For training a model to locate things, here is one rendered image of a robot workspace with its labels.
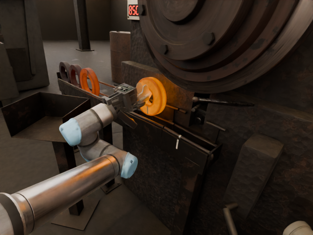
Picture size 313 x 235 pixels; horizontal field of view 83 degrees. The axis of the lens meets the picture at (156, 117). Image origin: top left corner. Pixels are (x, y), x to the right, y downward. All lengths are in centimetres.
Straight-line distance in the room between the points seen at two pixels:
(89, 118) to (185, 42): 35
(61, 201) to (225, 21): 46
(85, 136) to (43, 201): 24
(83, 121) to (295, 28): 54
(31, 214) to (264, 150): 49
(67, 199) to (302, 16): 56
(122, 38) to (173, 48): 288
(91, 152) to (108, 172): 14
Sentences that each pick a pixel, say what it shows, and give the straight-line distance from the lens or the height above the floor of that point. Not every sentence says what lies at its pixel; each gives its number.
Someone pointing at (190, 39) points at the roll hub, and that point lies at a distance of 44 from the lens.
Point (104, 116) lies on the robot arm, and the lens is 58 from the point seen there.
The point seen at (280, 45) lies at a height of 103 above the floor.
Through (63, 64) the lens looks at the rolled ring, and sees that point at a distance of 145.
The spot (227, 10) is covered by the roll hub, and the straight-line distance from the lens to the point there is 39.
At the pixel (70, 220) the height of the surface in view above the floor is 1.
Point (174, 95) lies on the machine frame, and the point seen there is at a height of 81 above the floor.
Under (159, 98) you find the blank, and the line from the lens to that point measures 67.
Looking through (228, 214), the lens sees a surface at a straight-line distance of 59.
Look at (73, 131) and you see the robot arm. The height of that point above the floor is 76.
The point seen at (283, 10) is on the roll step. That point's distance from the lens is 43.
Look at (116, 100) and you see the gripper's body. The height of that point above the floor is 81.
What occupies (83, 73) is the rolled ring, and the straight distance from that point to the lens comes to 116.
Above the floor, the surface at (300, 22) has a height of 107.
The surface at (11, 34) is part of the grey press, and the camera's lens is 321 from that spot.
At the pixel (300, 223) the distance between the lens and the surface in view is 54.
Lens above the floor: 105
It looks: 28 degrees down
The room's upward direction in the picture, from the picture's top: 5 degrees clockwise
